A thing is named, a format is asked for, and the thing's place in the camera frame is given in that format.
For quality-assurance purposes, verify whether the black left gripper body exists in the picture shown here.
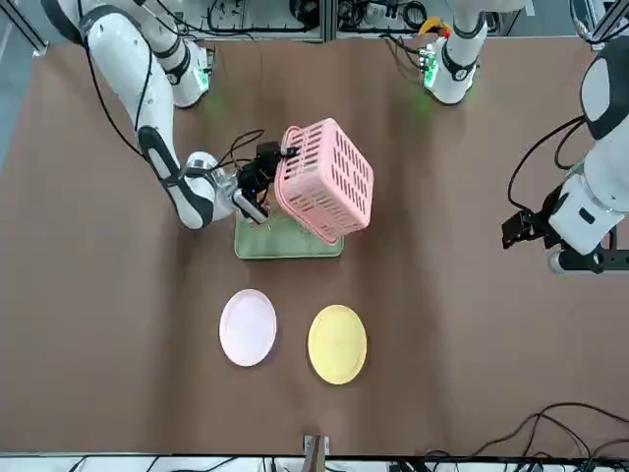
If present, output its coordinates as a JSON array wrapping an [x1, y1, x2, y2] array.
[[533, 189, 566, 250]]

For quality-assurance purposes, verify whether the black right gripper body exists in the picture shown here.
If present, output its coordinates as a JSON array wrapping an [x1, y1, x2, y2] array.
[[236, 141, 284, 204]]

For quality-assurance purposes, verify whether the small pink slotted basket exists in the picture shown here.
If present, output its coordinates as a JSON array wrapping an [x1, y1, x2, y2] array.
[[273, 117, 374, 246]]

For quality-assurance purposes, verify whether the green plastic tray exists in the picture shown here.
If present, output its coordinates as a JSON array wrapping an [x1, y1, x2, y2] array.
[[233, 206, 345, 262]]

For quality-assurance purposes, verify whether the white plate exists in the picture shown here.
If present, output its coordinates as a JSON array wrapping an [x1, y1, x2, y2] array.
[[218, 288, 278, 368]]

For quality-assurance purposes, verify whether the yellow plate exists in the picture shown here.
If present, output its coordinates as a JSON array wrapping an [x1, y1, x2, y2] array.
[[307, 304, 369, 386]]

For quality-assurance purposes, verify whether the yellow emergency stop box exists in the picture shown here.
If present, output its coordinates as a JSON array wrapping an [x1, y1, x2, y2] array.
[[416, 14, 453, 39]]

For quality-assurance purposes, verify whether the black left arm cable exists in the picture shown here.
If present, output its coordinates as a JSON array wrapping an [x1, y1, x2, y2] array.
[[507, 115, 591, 210]]

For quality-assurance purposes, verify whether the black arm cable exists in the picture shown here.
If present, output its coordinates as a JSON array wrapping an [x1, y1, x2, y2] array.
[[86, 29, 269, 171], [507, 115, 591, 210]]

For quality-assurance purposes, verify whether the aluminium post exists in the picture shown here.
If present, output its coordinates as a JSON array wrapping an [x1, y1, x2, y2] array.
[[321, 0, 338, 44], [301, 434, 332, 472]]

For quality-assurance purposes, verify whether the long black desk cable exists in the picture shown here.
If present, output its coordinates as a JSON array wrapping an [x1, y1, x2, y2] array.
[[422, 401, 629, 472]]

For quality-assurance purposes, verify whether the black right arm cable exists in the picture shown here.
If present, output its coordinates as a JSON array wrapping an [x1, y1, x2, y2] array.
[[86, 29, 269, 171]]

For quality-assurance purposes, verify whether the aluminium frame rail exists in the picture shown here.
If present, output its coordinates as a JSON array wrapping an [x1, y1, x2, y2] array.
[[0, 0, 50, 56], [569, 0, 629, 50]]

